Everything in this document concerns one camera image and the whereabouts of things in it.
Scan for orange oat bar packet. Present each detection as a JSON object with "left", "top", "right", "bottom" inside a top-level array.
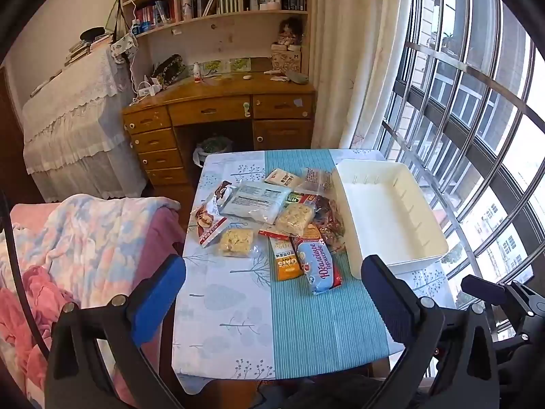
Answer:
[{"left": 269, "top": 236, "right": 304, "bottom": 282}]

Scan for clear packet of yellow crackers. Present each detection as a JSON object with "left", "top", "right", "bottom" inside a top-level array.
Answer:
[
  {"left": 218, "top": 228, "right": 256, "bottom": 258},
  {"left": 275, "top": 202, "right": 318, "bottom": 237}
]

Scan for black cable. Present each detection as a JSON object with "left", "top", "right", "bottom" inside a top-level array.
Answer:
[{"left": 0, "top": 190, "right": 52, "bottom": 363}]

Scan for clear bag of mixed snacks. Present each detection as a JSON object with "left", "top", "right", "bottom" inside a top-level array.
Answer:
[{"left": 313, "top": 196, "right": 346, "bottom": 252}]

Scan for brown and grey snack packet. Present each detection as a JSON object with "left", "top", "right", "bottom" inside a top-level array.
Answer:
[{"left": 212, "top": 180, "right": 234, "bottom": 218}]

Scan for metal window bars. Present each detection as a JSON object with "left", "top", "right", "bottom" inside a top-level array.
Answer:
[{"left": 379, "top": 0, "right": 545, "bottom": 350}]

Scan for pastel patterned blanket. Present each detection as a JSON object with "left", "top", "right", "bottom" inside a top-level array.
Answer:
[{"left": 0, "top": 194, "right": 184, "bottom": 393}]

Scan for clear zip bag printed label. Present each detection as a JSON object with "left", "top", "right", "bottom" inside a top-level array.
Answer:
[{"left": 296, "top": 167, "right": 337, "bottom": 194}]

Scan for wooden bookshelf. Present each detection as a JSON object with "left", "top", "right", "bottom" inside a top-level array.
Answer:
[{"left": 118, "top": 0, "right": 311, "bottom": 77}]

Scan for beige cracker packet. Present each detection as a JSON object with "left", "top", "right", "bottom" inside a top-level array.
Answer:
[{"left": 265, "top": 168, "right": 299, "bottom": 189}]

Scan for large white clear-wrapped packet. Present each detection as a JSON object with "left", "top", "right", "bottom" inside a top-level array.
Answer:
[{"left": 221, "top": 181, "right": 292, "bottom": 224}]

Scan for stack of books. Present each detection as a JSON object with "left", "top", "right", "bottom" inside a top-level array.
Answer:
[{"left": 64, "top": 36, "right": 113, "bottom": 66}]

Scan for blue and white biscuit packet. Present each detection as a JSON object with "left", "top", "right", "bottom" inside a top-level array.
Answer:
[{"left": 294, "top": 239, "right": 343, "bottom": 296}]

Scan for row of books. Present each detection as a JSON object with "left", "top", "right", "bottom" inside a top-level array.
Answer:
[{"left": 140, "top": 0, "right": 308, "bottom": 24}]

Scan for wooden desk with drawers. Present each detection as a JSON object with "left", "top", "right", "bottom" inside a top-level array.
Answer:
[{"left": 123, "top": 70, "right": 318, "bottom": 197}]

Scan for white lace cover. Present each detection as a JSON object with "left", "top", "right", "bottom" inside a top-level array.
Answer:
[{"left": 21, "top": 45, "right": 147, "bottom": 203}]

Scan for white plastic bin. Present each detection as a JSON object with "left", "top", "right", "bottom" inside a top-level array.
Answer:
[{"left": 331, "top": 159, "right": 450, "bottom": 281}]

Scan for hanging patterned pouch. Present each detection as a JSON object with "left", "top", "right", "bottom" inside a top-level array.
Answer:
[{"left": 110, "top": 34, "right": 140, "bottom": 62}]

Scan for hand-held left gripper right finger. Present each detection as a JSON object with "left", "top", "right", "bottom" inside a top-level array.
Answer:
[{"left": 360, "top": 254, "right": 499, "bottom": 409}]

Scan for cream floral curtain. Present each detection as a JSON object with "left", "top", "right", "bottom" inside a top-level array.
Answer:
[{"left": 307, "top": 0, "right": 416, "bottom": 151}]

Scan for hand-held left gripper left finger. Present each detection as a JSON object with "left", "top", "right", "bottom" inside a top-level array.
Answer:
[{"left": 45, "top": 254, "right": 188, "bottom": 409}]

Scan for pink fleece blanket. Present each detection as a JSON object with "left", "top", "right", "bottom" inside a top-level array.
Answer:
[{"left": 0, "top": 264, "right": 86, "bottom": 393}]

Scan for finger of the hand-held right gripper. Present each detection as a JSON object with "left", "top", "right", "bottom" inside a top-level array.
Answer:
[{"left": 461, "top": 275, "right": 545, "bottom": 342}]

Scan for white and red cookie packet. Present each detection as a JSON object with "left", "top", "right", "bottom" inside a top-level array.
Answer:
[{"left": 194, "top": 198, "right": 231, "bottom": 248}]

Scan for dark floral pencil case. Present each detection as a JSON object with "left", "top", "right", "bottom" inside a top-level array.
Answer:
[{"left": 152, "top": 54, "right": 186, "bottom": 86}]

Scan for white power strip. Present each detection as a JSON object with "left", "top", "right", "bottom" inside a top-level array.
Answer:
[{"left": 136, "top": 79, "right": 165, "bottom": 96}]

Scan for brown-haired doll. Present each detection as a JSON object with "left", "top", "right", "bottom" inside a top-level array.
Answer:
[{"left": 277, "top": 17, "right": 304, "bottom": 45}]

